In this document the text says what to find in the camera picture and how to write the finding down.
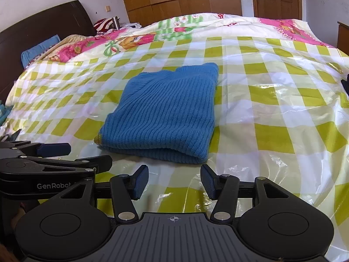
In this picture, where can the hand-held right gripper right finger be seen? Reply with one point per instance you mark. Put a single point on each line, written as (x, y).
(208, 180)

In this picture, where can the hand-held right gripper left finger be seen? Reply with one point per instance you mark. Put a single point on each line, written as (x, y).
(141, 181)

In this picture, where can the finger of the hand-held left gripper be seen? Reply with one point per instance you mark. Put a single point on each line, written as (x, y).
(53, 149)
(90, 163)

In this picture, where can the blue striped knit sweater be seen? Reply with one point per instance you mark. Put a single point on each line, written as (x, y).
(163, 109)

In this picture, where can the teal cloth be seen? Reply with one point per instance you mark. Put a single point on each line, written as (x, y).
(5, 114)

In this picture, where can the blue pillow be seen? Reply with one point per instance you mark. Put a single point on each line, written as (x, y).
(38, 50)

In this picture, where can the green checked quilt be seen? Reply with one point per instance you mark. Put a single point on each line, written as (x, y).
(272, 101)

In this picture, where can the cream patterned pillow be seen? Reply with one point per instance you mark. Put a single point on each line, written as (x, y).
(71, 39)

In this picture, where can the dark wooden headboard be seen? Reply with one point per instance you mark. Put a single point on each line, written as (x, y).
(41, 24)

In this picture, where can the red striped cloth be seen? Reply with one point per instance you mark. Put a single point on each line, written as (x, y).
(103, 24)

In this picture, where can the metal bottle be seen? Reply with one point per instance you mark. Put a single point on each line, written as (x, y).
(116, 23)

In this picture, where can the white cloth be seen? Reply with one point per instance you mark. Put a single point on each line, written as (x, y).
(131, 25)

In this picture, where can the wooden nightstand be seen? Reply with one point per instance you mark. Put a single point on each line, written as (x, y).
(343, 35)

